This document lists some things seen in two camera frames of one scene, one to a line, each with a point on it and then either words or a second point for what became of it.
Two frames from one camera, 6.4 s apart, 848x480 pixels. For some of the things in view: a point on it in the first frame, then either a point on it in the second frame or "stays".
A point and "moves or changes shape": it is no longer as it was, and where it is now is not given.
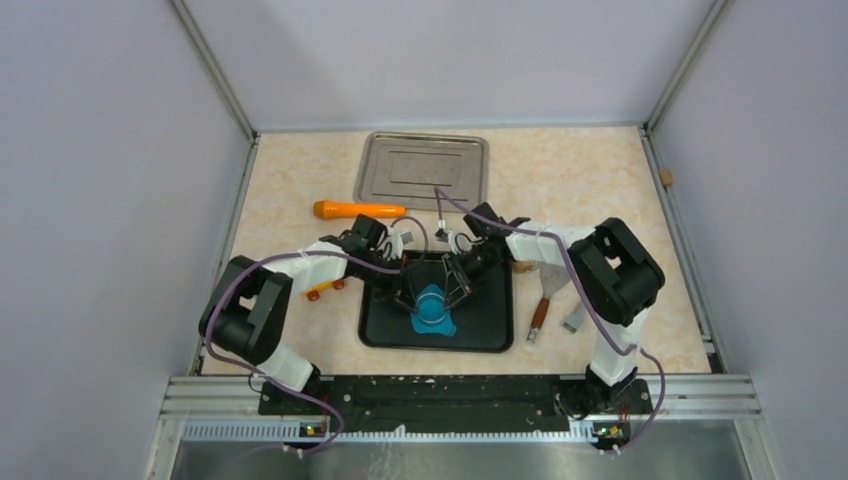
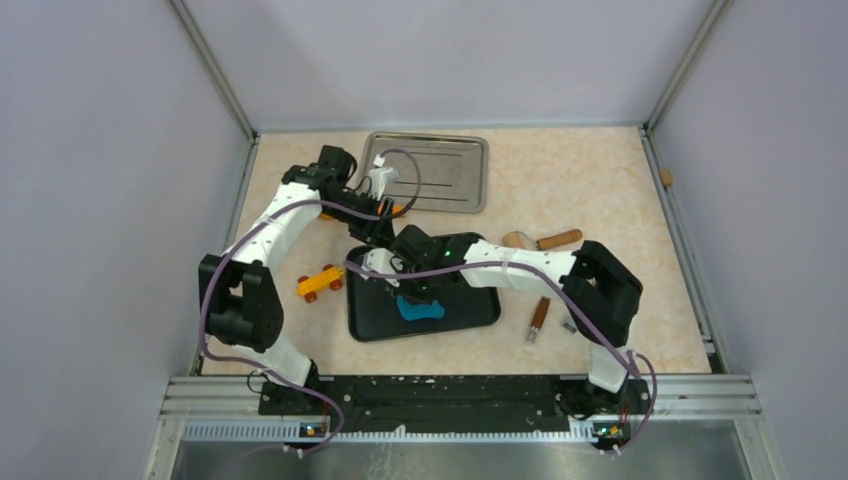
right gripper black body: [476, 263] → [419, 289]
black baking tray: [481, 321] moves or changes shape
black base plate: [440, 404] stays
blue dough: [430, 315] moves or changes shape
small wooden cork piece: [666, 176] stays
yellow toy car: [313, 294] stays
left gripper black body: [384, 282] → [360, 227]
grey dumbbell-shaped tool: [574, 320] stays
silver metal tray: [410, 165] stays
